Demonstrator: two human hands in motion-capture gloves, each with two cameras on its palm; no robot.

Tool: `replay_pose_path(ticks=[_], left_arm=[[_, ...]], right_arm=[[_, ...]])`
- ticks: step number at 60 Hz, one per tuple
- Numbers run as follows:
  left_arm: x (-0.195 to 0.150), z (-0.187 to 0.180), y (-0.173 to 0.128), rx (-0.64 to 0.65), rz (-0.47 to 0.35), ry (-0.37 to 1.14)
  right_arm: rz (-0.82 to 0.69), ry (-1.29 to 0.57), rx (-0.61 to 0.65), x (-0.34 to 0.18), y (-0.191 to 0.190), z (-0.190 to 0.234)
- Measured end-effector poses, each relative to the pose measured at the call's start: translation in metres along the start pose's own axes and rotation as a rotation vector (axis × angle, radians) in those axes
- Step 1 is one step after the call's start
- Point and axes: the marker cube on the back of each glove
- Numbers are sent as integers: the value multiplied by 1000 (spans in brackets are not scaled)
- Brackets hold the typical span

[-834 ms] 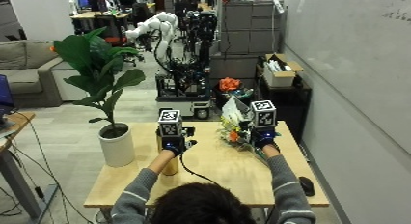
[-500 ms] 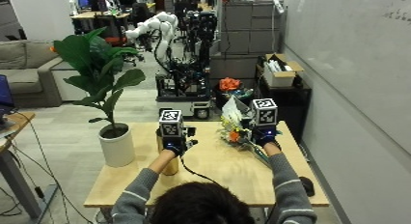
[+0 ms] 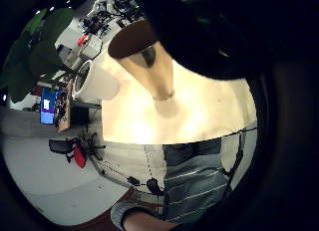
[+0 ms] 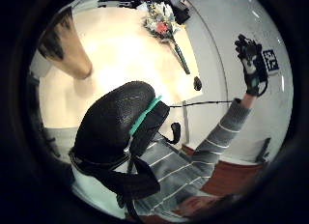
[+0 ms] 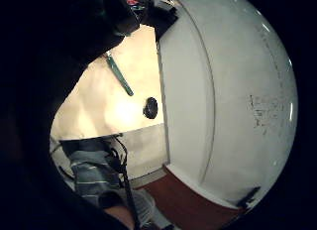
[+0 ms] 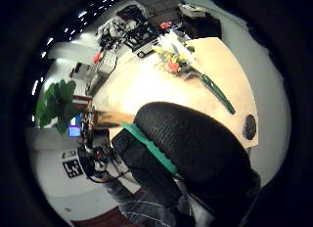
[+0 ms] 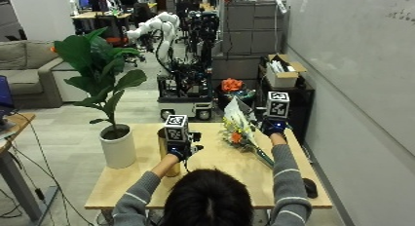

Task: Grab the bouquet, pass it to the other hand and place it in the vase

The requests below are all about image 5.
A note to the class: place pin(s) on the cream garment with black button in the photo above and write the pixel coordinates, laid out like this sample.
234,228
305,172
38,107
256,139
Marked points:
105,104

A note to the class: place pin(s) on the small black object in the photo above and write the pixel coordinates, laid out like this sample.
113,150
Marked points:
249,197

